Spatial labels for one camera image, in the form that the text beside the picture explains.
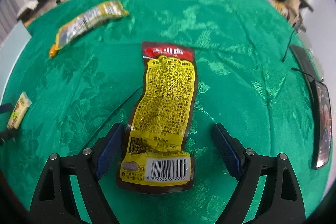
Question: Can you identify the clear yellow-edged snack pouch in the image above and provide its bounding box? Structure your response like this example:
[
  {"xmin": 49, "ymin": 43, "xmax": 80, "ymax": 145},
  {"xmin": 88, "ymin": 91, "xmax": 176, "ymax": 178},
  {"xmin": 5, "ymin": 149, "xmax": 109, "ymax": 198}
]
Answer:
[{"xmin": 52, "ymin": 1, "xmax": 129, "ymax": 51}]

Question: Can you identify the white storage box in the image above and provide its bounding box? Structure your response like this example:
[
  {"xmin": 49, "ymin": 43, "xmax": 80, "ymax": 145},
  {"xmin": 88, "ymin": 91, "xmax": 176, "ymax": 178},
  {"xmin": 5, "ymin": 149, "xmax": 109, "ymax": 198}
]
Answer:
[{"xmin": 0, "ymin": 21, "xmax": 32, "ymax": 102}]

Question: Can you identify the smartphone with lit screen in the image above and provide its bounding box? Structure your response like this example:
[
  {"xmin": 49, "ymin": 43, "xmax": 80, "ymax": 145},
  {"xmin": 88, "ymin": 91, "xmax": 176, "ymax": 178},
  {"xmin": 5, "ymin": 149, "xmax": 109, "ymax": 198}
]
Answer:
[{"xmin": 311, "ymin": 80, "xmax": 332, "ymax": 169}]

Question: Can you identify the black tablet device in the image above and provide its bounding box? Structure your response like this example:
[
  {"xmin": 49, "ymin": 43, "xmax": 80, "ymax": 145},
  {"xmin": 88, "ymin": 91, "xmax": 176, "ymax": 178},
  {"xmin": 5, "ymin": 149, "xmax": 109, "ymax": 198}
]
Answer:
[{"xmin": 290, "ymin": 44, "xmax": 320, "ymax": 83}]

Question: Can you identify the orange sausage stick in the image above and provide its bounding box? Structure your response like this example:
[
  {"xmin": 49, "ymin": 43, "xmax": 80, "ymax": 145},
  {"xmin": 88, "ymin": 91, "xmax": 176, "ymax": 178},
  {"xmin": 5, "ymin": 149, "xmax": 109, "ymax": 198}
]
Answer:
[{"xmin": 49, "ymin": 44, "xmax": 58, "ymax": 59}]

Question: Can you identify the green patterned bed cover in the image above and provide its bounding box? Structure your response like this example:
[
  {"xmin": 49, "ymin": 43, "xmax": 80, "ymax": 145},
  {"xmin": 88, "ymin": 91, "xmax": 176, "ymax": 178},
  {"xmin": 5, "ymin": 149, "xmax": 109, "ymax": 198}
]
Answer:
[{"xmin": 1, "ymin": 0, "xmax": 329, "ymax": 223}]

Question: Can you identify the yellow red snack pouch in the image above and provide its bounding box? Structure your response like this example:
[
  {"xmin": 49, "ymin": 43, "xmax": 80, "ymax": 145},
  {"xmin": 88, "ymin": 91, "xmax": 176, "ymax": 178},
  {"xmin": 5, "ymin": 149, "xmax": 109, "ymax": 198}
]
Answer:
[{"xmin": 116, "ymin": 42, "xmax": 198, "ymax": 194}]

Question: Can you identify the black cable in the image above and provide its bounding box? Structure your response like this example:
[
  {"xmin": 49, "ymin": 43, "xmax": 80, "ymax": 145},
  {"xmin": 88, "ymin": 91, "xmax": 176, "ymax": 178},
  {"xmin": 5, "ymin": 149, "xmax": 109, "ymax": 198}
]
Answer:
[{"xmin": 282, "ymin": 27, "xmax": 316, "ymax": 80}]

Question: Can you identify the pale yellow snack bar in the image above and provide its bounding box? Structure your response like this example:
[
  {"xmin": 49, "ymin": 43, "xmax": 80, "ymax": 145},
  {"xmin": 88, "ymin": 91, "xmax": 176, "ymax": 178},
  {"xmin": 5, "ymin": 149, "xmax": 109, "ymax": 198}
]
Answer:
[{"xmin": 7, "ymin": 92, "xmax": 32, "ymax": 129}]

